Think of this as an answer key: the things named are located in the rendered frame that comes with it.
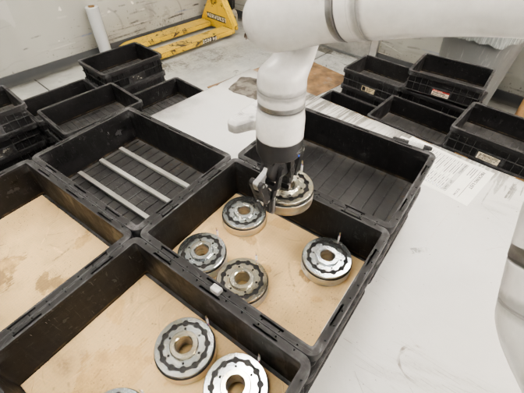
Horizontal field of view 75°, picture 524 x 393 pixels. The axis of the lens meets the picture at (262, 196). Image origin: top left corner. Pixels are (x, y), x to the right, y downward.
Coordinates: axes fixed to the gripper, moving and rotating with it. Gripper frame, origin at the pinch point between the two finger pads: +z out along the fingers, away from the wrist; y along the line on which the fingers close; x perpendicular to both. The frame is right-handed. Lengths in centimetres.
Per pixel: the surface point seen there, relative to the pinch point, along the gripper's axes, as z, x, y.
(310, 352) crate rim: 7.1, -18.5, -17.7
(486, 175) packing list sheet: 29, -34, 75
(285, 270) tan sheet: 16.9, -4.4, -2.6
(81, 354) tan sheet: 17.0, 14.8, -38.0
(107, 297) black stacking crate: 14.6, 18.7, -29.0
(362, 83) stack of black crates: 56, 45, 165
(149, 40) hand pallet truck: 88, 289, 189
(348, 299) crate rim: 7.0, -19.2, -6.7
